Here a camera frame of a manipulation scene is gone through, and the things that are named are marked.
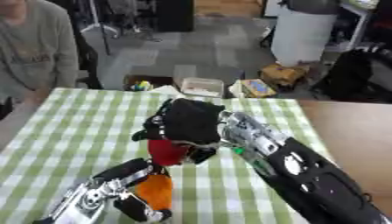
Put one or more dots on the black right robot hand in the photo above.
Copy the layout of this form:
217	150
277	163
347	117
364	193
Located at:
191	122

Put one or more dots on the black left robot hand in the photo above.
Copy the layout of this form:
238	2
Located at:
127	172

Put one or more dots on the orange cup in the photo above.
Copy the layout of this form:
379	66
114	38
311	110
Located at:
155	191

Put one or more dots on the red cup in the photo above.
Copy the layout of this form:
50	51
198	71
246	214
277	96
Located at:
166	151

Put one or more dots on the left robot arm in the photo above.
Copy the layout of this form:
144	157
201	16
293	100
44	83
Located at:
84	201

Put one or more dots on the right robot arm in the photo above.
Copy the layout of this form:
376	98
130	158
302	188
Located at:
301	172

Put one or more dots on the clear plastic container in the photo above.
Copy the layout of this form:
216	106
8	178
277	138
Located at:
202	87

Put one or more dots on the dark box with toys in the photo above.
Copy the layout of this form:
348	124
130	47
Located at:
145	83

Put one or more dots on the colourful picture book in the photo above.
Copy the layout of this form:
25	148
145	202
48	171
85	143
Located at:
258	87

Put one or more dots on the yellow cardboard box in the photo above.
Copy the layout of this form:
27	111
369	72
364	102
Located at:
282	74

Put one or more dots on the black cabinet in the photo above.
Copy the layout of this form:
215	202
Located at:
173	15

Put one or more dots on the black chair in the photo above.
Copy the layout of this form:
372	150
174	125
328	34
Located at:
88	61

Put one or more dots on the white cylindrical bin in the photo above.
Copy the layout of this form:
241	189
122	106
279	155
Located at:
302	30

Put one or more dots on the person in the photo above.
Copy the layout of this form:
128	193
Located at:
33	49

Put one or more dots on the black bag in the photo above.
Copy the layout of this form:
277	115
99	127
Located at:
352	75

